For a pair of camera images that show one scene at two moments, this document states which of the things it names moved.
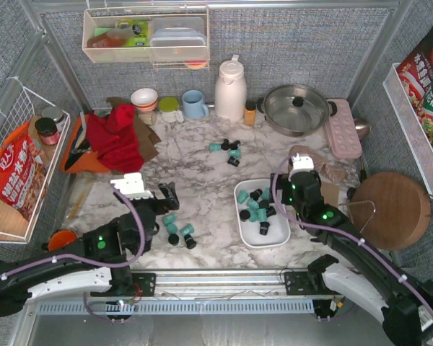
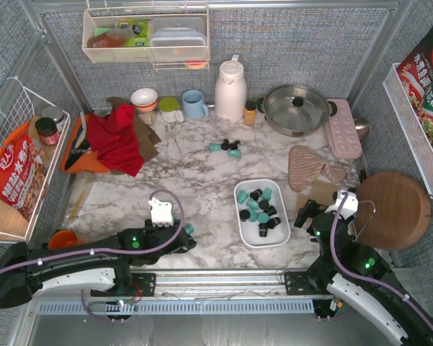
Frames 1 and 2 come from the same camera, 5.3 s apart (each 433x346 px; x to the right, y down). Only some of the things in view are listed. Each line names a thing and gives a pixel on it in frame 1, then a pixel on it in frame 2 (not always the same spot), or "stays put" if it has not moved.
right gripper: [281, 183] → [314, 210]
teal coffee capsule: [187, 230] stays put
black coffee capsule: [263, 204] stays put
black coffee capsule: [256, 194] stays put
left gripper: [162, 201] → [180, 237]
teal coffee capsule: [252, 204] stays put
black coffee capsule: [233, 161] → [273, 222]
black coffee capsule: [270, 211] stays put
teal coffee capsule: [254, 215] stays put
